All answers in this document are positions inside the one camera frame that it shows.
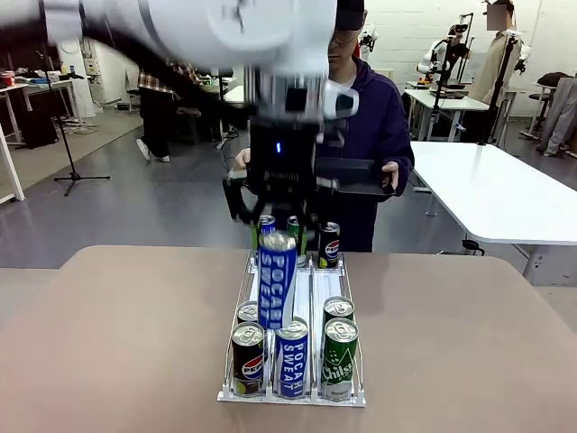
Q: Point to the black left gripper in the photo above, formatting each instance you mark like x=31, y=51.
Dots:
x=279, y=171

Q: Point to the blue Pocari Sweat can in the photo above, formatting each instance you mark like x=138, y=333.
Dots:
x=276, y=279
x=291, y=361
x=268, y=222

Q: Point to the black plastic serving tray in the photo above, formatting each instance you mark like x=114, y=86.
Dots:
x=351, y=173

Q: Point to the green Chilsung cider can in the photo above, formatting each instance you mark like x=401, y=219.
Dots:
x=339, y=361
x=338, y=306
x=293, y=223

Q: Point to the purple sleeved left forearm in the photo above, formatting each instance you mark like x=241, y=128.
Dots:
x=403, y=158

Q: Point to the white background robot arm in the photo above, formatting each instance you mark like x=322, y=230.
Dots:
x=369, y=40
x=435, y=52

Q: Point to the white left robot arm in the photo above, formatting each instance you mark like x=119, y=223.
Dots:
x=248, y=27

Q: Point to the person in purple jacket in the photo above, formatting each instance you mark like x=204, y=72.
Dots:
x=378, y=113

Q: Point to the person in plaid shirt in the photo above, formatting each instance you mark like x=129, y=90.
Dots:
x=155, y=117

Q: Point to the person in beige jacket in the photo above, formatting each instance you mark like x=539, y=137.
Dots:
x=496, y=67

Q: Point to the person's right hand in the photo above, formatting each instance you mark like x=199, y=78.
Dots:
x=243, y=159

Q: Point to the person's left hand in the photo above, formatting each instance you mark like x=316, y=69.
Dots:
x=391, y=176

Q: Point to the black Pepsi can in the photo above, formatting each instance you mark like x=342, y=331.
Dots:
x=247, y=311
x=329, y=248
x=248, y=361

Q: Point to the small white standing desk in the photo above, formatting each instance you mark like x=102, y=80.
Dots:
x=234, y=94

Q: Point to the black tripod stand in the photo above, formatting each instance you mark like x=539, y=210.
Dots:
x=67, y=149

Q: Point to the white long desk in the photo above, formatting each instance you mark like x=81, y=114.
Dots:
x=460, y=103

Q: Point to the large white table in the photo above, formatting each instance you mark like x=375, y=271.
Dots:
x=496, y=189

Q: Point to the white tower air conditioner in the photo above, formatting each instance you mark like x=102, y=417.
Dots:
x=74, y=76

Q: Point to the black bag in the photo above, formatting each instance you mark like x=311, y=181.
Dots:
x=38, y=131

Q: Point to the white cluttered side table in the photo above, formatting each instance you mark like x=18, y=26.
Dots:
x=40, y=85

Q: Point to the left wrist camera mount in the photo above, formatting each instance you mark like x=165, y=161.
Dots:
x=342, y=101

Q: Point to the black camera stand pole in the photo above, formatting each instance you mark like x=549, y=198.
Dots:
x=500, y=81

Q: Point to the white table frame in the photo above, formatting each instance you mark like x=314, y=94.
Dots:
x=11, y=167

